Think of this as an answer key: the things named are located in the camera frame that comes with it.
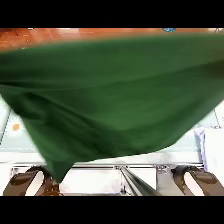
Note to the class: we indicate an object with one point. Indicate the green shirt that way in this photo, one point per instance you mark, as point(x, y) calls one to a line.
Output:
point(110, 100)

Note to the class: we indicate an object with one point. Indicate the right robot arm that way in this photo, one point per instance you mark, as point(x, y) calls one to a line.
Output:
point(209, 181)

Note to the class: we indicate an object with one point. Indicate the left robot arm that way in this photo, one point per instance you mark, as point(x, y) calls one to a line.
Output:
point(19, 180)

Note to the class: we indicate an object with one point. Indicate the pale blue garment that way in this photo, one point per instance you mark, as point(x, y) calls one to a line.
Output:
point(214, 150)

